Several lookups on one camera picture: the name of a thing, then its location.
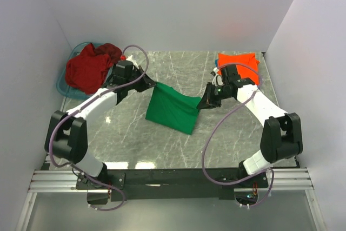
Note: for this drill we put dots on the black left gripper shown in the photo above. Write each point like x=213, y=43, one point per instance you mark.
x=146, y=83

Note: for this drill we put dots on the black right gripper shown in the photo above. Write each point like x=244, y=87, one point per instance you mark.
x=208, y=100

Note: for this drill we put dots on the green t shirt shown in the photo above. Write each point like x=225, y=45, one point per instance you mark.
x=172, y=109

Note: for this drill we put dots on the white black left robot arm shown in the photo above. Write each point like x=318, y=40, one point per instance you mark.
x=67, y=136

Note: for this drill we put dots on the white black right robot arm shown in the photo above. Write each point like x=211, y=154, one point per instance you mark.
x=281, y=135

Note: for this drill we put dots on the dark maroon t shirt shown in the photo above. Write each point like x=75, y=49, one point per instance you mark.
x=111, y=50

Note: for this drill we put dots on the orange folded t shirt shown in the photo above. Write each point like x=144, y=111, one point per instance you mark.
x=246, y=65

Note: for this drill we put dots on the red t shirt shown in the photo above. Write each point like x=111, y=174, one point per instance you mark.
x=88, y=70

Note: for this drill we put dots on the teal plastic laundry basket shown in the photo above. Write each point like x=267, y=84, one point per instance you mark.
x=62, y=87

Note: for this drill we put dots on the black mounting base plate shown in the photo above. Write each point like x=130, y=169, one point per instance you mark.
x=138, y=184

